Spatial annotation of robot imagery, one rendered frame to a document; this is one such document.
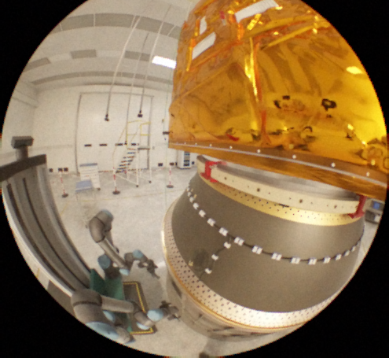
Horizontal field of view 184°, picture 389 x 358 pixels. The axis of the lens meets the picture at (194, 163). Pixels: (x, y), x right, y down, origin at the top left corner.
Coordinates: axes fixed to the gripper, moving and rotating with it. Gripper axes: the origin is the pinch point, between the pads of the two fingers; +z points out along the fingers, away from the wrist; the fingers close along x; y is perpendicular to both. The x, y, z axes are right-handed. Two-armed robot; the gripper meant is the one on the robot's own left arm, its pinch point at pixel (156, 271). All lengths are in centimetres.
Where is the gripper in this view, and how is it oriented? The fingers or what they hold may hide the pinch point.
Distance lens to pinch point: 124.3
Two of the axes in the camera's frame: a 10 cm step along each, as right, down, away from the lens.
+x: -3.4, -0.5, 9.4
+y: 8.7, -3.9, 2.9
